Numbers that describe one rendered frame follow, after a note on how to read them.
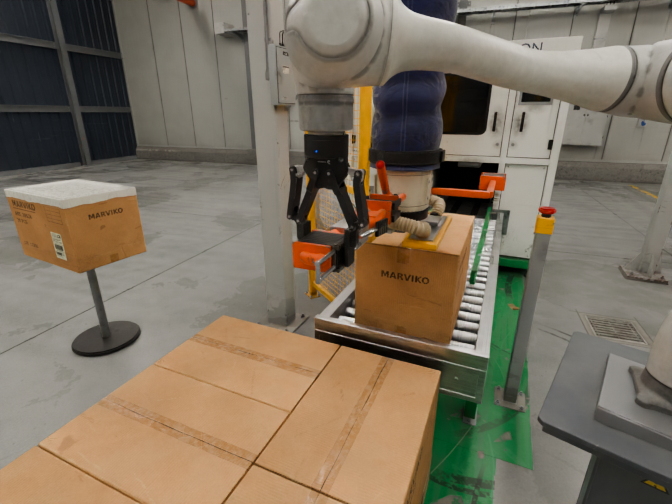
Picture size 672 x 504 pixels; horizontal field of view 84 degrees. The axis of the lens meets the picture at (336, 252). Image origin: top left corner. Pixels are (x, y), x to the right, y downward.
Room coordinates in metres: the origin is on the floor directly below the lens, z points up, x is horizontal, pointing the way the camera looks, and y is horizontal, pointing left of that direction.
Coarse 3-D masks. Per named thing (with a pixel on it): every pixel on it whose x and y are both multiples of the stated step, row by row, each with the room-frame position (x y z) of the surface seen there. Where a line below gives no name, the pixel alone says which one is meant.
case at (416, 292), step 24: (456, 216) 1.79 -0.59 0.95; (384, 240) 1.42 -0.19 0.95; (456, 240) 1.42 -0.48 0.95; (360, 264) 1.41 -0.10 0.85; (384, 264) 1.37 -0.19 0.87; (408, 264) 1.33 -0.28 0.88; (432, 264) 1.29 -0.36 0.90; (456, 264) 1.26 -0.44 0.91; (360, 288) 1.41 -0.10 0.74; (384, 288) 1.36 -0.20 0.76; (408, 288) 1.32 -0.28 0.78; (432, 288) 1.29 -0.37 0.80; (456, 288) 1.28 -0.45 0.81; (360, 312) 1.40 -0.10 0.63; (384, 312) 1.36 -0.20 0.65; (408, 312) 1.32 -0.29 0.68; (432, 312) 1.28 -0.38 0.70; (456, 312) 1.42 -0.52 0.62; (432, 336) 1.28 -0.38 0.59
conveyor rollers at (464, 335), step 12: (480, 228) 2.94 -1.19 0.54; (492, 228) 2.92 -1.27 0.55; (468, 264) 2.14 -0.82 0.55; (480, 264) 2.18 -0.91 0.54; (468, 276) 1.96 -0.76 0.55; (480, 276) 2.00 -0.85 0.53; (468, 288) 1.80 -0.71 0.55; (480, 288) 1.84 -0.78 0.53; (468, 300) 1.69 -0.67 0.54; (480, 300) 1.68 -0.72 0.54; (348, 312) 1.57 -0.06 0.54; (468, 312) 1.55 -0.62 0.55; (456, 324) 1.46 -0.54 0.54; (468, 324) 1.44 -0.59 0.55; (456, 336) 1.37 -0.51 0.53; (468, 336) 1.35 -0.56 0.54; (468, 348) 1.27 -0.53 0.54
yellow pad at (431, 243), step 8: (448, 216) 1.29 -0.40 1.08; (440, 224) 1.18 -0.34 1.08; (448, 224) 1.21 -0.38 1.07; (432, 232) 1.09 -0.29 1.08; (440, 232) 1.11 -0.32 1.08; (408, 240) 1.03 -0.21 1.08; (416, 240) 1.03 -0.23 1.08; (424, 240) 1.03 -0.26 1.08; (432, 240) 1.02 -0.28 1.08; (440, 240) 1.06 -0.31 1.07; (416, 248) 1.01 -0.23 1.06; (424, 248) 1.00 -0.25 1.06; (432, 248) 0.99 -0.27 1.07
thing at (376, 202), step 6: (366, 198) 1.00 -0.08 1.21; (372, 198) 1.02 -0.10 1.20; (378, 198) 1.01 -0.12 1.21; (384, 198) 1.00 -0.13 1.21; (390, 198) 1.00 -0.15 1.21; (396, 198) 0.99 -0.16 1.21; (372, 204) 0.94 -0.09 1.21; (378, 204) 0.93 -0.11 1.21; (384, 204) 0.92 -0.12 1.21; (390, 204) 0.92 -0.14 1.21; (396, 204) 0.94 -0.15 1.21; (372, 210) 0.94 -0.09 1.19; (390, 210) 0.92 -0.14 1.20; (396, 210) 0.97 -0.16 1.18; (390, 216) 0.92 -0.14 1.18; (396, 216) 0.94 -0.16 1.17; (390, 222) 0.92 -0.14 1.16
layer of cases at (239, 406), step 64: (128, 384) 1.06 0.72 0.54; (192, 384) 1.06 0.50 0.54; (256, 384) 1.06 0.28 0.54; (320, 384) 1.06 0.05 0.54; (384, 384) 1.06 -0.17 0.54; (64, 448) 0.79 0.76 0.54; (128, 448) 0.79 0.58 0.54; (192, 448) 0.79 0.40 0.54; (256, 448) 0.79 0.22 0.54; (320, 448) 0.79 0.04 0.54; (384, 448) 0.79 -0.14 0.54
